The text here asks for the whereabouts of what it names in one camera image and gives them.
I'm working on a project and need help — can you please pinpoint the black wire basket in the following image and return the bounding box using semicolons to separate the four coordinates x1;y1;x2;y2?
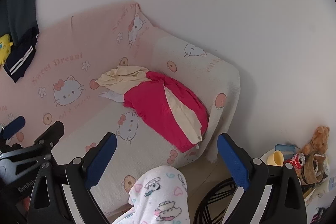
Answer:
194;177;246;224

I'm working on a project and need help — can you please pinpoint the navy garment with white stripes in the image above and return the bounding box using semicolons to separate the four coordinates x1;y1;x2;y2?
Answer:
3;27;40;83

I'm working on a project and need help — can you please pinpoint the yellow cup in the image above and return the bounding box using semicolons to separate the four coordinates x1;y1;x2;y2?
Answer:
267;151;284;167

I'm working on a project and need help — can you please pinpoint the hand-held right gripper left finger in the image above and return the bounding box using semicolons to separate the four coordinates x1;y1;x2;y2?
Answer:
28;132;117;224

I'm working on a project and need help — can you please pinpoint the sofa with cat print cover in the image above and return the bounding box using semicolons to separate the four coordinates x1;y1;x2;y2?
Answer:
0;1;241;216

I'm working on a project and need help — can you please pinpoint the yellow plush toy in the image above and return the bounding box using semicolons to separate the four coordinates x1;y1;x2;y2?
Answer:
0;34;13;65

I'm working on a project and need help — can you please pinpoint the pink and cream shirt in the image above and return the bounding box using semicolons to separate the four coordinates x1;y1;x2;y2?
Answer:
95;65;210;153

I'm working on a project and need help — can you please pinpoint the white shirt with navy trim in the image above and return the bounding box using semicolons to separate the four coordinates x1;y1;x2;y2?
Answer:
99;90;124;103

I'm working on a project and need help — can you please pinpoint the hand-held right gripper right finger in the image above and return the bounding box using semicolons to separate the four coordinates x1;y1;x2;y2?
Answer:
217;133;307;224

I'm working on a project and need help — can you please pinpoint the woven straw bag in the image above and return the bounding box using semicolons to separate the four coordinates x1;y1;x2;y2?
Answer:
299;152;327;186

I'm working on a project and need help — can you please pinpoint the person's leg in printed pajamas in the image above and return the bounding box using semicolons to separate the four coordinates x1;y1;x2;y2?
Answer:
112;166;190;224

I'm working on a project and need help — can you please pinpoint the brown teddy bear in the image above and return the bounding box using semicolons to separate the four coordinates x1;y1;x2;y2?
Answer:
299;126;330;159

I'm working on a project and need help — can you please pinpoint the red soda can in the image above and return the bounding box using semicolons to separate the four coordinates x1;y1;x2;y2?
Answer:
290;153;306;170

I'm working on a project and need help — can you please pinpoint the round white side table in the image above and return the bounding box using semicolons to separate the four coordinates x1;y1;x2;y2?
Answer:
259;147;336;214

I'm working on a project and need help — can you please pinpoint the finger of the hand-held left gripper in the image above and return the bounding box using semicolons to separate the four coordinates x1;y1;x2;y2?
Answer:
0;116;26;140
34;121;65;147

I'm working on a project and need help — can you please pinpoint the blue book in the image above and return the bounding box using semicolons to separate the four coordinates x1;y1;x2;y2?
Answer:
275;144;296;154

